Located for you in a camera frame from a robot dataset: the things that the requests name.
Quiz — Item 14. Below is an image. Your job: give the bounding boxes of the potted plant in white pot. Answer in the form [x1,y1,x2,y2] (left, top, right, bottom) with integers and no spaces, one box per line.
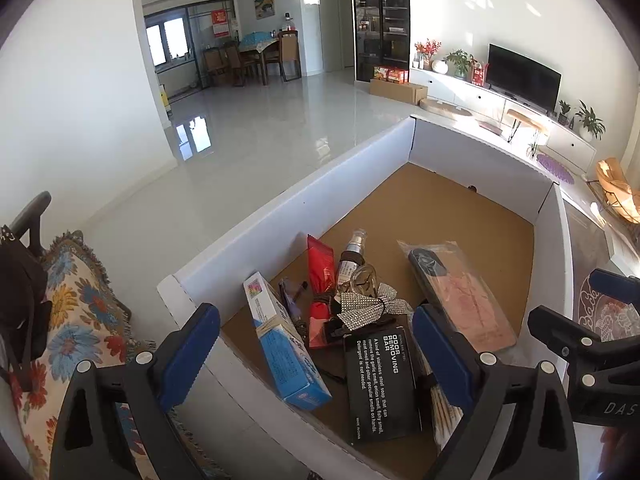
[574,99,607,142]

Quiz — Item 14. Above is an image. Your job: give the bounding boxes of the black television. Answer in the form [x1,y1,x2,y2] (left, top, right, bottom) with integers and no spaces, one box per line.
[485,43,563,111]

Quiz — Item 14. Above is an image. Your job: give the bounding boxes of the round wooden board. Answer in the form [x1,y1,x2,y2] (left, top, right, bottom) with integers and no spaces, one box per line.
[418,98,474,120]

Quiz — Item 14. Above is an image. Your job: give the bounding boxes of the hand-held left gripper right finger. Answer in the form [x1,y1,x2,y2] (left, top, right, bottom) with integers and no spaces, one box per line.
[411,303,577,480]

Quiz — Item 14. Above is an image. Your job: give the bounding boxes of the silver cream tube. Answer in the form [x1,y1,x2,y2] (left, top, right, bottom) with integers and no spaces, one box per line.
[335,228,369,291]

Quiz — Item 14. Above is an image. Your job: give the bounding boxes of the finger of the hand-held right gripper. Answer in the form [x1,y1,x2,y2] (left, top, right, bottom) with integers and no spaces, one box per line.
[588,268,640,307]
[527,305,640,425]

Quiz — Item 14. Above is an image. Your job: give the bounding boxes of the glass sliding door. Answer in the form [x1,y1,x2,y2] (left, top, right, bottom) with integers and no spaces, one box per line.
[143,0,239,102]

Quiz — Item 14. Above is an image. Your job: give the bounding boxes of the purple plastic tool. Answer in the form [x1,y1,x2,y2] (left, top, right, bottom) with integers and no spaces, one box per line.
[277,277,309,331]

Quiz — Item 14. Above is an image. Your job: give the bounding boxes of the black bag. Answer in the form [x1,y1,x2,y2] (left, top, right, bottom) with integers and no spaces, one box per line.
[0,225,54,362]

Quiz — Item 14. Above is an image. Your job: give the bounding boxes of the red flower arrangement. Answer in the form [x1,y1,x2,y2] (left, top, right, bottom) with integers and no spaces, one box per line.
[413,38,444,70]

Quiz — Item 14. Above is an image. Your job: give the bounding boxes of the pink phone case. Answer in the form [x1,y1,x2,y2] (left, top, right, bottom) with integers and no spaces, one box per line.
[397,239,519,356]

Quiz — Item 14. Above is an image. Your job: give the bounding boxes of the red door poster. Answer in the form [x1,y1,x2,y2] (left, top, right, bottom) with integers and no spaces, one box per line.
[212,8,232,39]

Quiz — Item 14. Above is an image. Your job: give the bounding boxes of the white tv cabinet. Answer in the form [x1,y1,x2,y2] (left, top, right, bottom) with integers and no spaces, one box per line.
[410,67,599,172]

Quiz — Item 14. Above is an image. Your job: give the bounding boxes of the white cardboard box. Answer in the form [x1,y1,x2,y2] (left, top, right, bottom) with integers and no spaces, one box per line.
[156,115,577,480]

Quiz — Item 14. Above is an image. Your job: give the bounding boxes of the white interior door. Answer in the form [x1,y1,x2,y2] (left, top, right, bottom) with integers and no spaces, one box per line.
[315,0,354,74]

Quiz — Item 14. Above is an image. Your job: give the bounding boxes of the purple round mat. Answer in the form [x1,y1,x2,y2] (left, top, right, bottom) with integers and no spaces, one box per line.
[535,153,576,186]

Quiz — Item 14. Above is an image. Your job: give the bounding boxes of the blue and white carton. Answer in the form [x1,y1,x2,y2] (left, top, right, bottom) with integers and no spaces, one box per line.
[243,271,334,411]

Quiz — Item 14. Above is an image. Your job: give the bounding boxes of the black display cabinet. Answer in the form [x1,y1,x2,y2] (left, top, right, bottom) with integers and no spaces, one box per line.
[349,0,412,84]

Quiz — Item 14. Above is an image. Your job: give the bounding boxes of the black box with white print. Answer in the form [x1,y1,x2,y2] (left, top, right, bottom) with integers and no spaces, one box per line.
[342,327,424,446]

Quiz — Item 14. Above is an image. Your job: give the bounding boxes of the red foil packet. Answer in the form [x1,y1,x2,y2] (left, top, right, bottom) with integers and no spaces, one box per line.
[305,233,336,350]

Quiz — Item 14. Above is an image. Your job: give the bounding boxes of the cotton swabs pack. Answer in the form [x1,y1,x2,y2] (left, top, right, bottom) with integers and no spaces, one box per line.
[422,375,469,454]

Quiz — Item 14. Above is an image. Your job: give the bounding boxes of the orange printed boxes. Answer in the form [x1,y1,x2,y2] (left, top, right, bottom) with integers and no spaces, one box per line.
[372,64,410,85]

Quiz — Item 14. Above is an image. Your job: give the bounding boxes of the wooden stool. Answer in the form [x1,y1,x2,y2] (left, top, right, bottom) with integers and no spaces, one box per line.
[504,107,551,144]

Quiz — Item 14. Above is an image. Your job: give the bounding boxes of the orange lounge chair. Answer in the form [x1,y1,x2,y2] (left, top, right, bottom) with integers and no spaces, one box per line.
[587,157,640,224]

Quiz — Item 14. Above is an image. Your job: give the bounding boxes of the long brown cardboard carton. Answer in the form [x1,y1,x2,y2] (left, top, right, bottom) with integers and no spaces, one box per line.
[368,78,430,106]

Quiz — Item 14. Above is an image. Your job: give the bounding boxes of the bushy green potted plant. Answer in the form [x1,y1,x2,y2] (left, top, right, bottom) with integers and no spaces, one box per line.
[444,48,476,80]

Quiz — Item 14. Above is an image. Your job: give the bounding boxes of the rhinestone bow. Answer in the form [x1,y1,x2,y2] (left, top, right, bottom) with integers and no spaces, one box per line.
[332,282,414,334]

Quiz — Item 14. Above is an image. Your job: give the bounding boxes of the dining table with cloth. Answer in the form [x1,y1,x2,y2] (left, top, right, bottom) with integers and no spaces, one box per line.
[238,32,281,86]

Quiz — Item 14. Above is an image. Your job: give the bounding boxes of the grey chair armrest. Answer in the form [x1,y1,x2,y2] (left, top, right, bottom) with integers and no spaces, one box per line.
[9,190,54,257]

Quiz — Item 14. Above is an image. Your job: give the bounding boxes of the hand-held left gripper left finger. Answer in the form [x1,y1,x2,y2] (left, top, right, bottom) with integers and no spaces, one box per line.
[47,302,222,480]

